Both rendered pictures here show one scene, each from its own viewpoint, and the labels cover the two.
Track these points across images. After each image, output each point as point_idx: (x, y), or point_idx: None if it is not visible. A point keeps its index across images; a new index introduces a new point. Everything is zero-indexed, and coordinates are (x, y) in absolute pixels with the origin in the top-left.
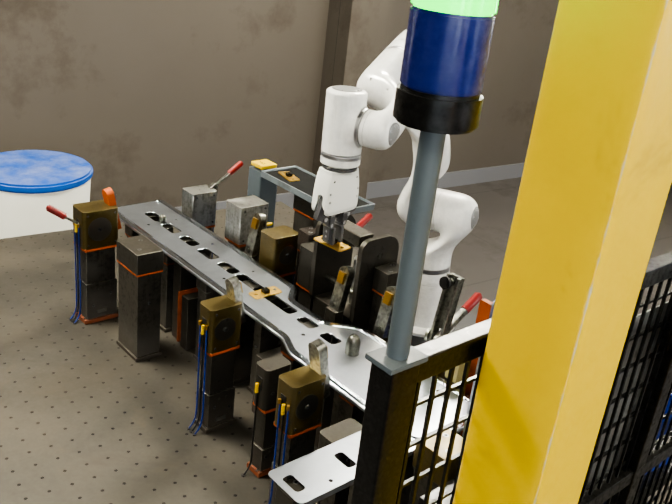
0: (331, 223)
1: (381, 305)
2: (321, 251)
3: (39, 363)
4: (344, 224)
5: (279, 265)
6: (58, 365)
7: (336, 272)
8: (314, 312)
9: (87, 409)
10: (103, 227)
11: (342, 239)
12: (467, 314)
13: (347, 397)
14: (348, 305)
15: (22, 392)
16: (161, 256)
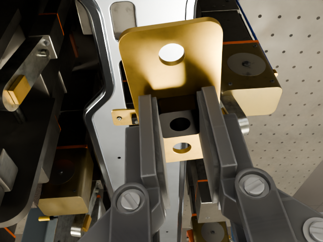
0: (272, 202)
1: None
2: (28, 159)
3: (269, 127)
4: (130, 185)
5: (74, 160)
6: (260, 121)
7: (0, 123)
8: (54, 77)
9: (285, 67)
10: (209, 233)
11: (140, 104)
12: None
13: None
14: (2, 58)
15: (304, 103)
16: (203, 196)
